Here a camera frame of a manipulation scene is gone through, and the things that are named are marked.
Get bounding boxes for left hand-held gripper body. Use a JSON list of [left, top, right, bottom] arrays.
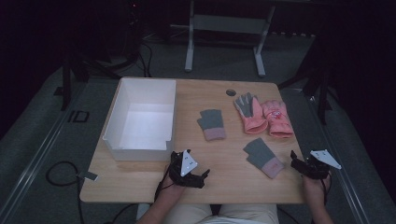
[[168, 149, 205, 189]]

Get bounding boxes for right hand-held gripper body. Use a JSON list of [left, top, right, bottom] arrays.
[[299, 148, 343, 181]]

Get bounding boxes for grey knit glove pink cuff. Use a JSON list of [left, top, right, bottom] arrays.
[[243, 137, 285, 179], [196, 108, 227, 142]]

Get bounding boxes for pink glove with cartoon print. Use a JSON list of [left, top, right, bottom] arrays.
[[261, 100, 294, 139]]

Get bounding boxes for white rectangular box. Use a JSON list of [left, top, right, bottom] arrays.
[[102, 77, 177, 162]]

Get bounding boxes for pink glove with grey palm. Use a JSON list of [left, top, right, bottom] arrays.
[[233, 91, 269, 135]]

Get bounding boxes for person's right hand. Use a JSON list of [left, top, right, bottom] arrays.
[[302, 174, 332, 204]]

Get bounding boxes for person's left hand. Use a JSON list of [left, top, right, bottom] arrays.
[[158, 170, 188, 202]]

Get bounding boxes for person's beige pants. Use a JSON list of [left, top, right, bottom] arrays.
[[162, 203, 280, 224]]

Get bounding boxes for black tripod stand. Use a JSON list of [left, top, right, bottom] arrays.
[[53, 0, 143, 112], [277, 34, 335, 126]]

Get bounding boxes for small grey tag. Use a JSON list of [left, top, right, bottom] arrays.
[[77, 171, 99, 182]]

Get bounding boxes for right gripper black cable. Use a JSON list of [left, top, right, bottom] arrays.
[[320, 174, 332, 207]]

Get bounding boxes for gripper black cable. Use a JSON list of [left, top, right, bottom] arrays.
[[153, 166, 176, 203], [320, 174, 332, 207]]

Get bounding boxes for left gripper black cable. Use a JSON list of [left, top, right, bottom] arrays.
[[153, 166, 176, 203]]

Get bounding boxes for black cables by stand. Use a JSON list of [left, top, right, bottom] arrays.
[[135, 40, 154, 78]]

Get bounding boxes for black looped floor cable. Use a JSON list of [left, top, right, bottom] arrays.
[[45, 161, 87, 224]]

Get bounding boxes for white metal desk frame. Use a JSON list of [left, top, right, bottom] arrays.
[[183, 0, 277, 78]]

